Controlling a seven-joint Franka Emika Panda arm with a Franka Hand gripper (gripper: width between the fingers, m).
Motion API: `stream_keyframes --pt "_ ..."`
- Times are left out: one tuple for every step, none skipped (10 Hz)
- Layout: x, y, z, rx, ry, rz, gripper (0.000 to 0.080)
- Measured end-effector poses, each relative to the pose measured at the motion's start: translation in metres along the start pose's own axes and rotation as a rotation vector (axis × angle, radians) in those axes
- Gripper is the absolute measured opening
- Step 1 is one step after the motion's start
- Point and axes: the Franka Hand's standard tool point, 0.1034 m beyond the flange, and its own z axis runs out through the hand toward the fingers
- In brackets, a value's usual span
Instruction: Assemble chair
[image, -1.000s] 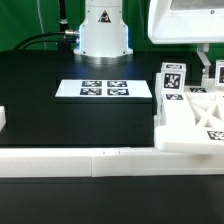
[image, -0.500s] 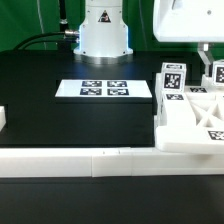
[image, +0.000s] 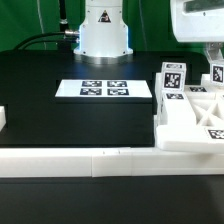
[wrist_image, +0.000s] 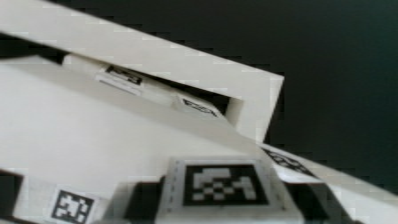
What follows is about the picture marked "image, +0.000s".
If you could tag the white tagged cube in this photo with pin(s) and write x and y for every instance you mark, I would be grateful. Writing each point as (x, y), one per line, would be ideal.
(217, 74)
(173, 76)

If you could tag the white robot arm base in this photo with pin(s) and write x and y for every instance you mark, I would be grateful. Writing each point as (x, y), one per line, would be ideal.
(103, 35)

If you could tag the white tag plate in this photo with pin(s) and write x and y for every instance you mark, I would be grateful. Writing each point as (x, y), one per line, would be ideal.
(77, 88)

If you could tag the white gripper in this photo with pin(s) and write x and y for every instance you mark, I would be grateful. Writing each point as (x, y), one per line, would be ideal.
(200, 21)

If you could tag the white chair back frame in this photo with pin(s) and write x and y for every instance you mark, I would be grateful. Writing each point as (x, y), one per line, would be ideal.
(192, 119)

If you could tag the white U-shaped fence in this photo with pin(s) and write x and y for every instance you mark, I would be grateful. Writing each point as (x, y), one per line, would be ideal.
(57, 161)

